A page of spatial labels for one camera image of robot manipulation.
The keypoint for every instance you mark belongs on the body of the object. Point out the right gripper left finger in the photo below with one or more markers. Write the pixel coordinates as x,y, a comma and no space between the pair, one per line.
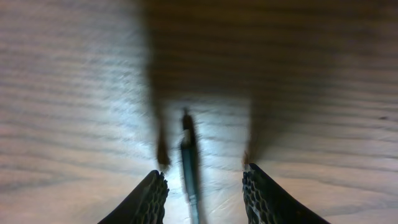
144,205

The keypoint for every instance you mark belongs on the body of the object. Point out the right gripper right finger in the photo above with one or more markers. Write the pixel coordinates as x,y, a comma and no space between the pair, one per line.
268,203

